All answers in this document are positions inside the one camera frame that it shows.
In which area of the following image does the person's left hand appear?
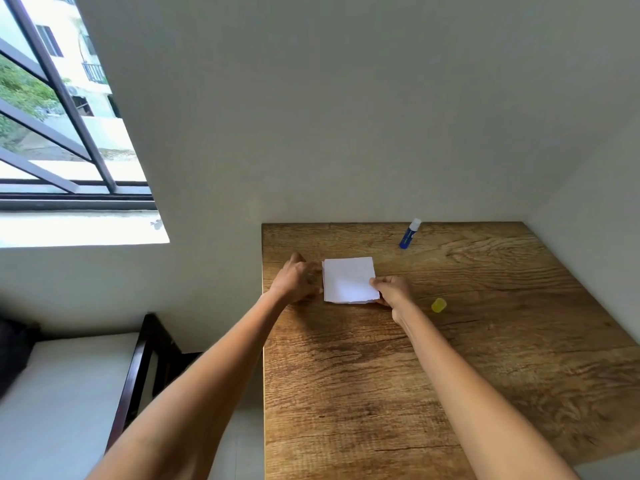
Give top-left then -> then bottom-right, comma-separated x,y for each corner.
270,252 -> 325,304

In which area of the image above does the person's right hand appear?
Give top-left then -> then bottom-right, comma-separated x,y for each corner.
369,275 -> 416,326

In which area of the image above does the white paper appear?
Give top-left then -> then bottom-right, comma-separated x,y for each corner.
321,257 -> 382,304

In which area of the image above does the person's left forearm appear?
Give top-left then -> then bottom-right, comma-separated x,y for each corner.
86,287 -> 288,480

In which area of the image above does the person's right forearm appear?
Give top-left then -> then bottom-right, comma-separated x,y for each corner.
391,301 -> 581,480

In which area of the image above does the blue glue stick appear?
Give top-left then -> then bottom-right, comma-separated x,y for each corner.
398,218 -> 423,250

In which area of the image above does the wooden table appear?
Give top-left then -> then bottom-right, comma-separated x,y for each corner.
261,222 -> 640,480

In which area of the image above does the white mattress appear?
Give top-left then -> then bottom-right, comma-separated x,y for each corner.
0,333 -> 141,480

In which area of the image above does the window with black metal bars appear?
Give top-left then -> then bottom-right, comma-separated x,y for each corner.
0,0 -> 158,212

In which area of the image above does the dark wooden bed frame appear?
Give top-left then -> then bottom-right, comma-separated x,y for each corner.
104,313 -> 204,454

